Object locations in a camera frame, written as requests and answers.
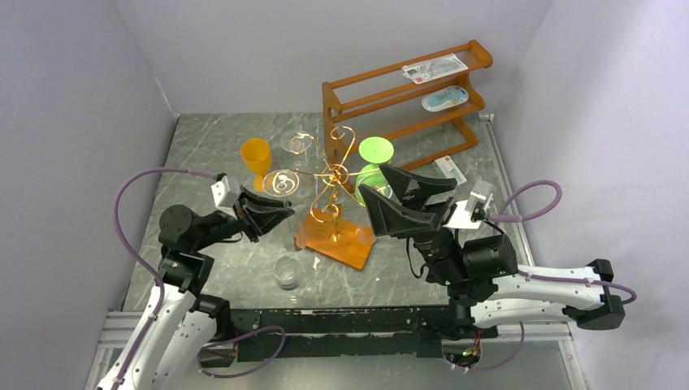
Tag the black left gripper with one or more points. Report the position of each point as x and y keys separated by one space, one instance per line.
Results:
x=259 y=219

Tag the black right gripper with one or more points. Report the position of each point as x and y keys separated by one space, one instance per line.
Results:
x=437 y=219

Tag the clear wine glass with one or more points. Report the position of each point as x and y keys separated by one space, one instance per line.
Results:
x=289 y=279
x=365 y=233
x=297 y=145
x=285 y=186

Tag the orange plastic wine glass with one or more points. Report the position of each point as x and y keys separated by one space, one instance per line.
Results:
x=256 y=155

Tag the green plastic wine glass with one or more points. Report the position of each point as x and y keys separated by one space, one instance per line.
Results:
x=374 y=150

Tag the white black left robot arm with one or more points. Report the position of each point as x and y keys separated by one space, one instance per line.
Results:
x=180 y=321

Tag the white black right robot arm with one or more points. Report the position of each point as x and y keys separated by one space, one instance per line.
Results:
x=586 y=296

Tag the wooden three-tier shelf rack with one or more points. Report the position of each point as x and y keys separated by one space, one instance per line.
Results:
x=396 y=112

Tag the small white teal box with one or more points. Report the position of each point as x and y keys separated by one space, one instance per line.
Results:
x=447 y=168

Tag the blue blister pack middle shelf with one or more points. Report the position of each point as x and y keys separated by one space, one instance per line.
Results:
x=445 y=98

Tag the white flat packet top shelf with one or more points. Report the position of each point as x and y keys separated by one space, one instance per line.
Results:
x=433 y=69

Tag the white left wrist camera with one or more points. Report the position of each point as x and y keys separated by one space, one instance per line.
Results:
x=225 y=191

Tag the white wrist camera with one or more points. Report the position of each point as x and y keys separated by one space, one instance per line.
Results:
x=225 y=191
x=470 y=213

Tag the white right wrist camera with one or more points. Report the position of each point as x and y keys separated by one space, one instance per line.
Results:
x=470 y=213

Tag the gold wire wine glass rack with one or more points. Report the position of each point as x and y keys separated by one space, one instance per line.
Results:
x=326 y=231

